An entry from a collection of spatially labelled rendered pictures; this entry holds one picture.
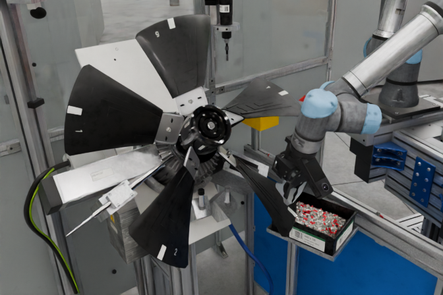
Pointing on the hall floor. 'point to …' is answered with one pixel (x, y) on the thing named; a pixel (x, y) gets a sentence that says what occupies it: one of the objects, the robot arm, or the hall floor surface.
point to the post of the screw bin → (292, 268)
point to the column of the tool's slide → (34, 142)
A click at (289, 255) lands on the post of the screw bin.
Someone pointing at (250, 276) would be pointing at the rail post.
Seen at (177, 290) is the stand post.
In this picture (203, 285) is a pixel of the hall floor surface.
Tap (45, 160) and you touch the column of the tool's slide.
